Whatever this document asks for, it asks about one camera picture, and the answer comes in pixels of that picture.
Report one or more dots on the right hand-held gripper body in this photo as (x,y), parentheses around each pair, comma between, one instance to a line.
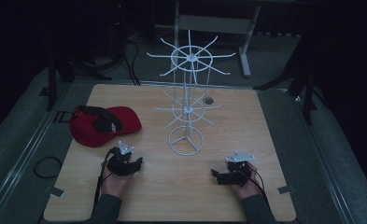
(236,174)

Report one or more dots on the round table grommet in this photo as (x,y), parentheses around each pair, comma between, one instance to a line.
(208,100)

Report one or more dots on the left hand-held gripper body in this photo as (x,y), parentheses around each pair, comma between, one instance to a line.
(119,161)

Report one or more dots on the red baseball cap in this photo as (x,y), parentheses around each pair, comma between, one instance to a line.
(101,125)

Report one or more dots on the black tripod stand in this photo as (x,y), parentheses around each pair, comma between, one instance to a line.
(66,71)
(299,84)

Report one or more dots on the person's left hand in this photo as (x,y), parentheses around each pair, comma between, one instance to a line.
(115,184)

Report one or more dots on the grey tape strip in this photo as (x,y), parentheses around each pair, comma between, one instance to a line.
(286,189)
(55,192)

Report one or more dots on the person's right hand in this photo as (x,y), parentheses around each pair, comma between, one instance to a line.
(249,186)

